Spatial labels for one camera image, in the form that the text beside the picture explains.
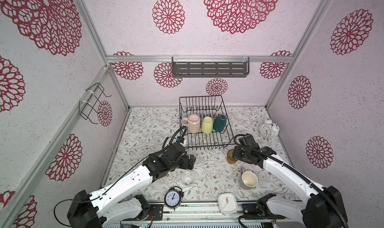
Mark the light green mug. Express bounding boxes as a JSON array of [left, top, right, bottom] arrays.
[[201, 117, 214, 134]]

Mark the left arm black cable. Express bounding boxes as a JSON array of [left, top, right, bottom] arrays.
[[53, 125, 188, 228]]

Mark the grey cream mug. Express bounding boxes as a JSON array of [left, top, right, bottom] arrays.
[[240, 171, 259, 190]]

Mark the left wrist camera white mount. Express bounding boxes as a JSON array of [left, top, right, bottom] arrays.
[[176, 134, 185, 147]]

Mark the dark green mug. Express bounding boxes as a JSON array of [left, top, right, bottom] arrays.
[[213, 115, 227, 132]]

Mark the black alarm clock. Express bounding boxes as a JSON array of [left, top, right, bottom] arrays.
[[164, 186, 184, 210]]

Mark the grey wall shelf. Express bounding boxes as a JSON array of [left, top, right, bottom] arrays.
[[171, 57, 250, 78]]

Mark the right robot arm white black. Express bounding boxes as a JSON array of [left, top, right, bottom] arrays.
[[233, 134, 349, 228]]

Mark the amber glass cup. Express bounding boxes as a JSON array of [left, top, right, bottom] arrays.
[[227, 149, 238, 165]]

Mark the white square clock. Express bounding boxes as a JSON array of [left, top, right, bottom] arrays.
[[218, 193, 238, 215]]

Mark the black wire wall holder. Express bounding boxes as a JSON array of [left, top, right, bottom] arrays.
[[78, 83, 113, 127]]

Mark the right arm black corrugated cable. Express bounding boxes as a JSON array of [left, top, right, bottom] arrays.
[[233, 134, 350, 228]]

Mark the white twin bell alarm clock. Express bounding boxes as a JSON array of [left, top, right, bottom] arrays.
[[259, 119, 280, 139]]

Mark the clear drinking glass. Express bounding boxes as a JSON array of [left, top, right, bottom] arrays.
[[182, 171, 195, 187]]

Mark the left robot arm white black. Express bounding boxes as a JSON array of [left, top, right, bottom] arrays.
[[67, 143, 196, 228]]

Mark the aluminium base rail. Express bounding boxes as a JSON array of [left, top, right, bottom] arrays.
[[76, 200, 325, 228]]

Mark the pink iridescent mug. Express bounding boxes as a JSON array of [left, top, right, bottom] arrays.
[[182, 114, 201, 134]]

